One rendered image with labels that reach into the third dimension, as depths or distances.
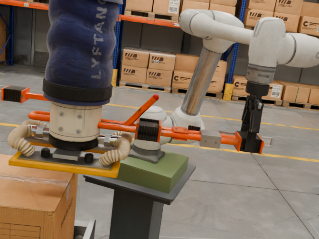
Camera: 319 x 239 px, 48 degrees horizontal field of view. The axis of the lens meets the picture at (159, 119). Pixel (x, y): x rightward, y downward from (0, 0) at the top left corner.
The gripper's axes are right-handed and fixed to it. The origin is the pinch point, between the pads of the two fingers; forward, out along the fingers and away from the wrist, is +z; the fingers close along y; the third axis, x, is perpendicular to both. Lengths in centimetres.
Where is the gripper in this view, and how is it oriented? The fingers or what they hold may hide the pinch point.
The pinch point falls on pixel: (246, 139)
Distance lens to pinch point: 128.8
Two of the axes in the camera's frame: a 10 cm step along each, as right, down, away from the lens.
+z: -1.3, 9.6, 2.6
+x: 9.9, 1.3, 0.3
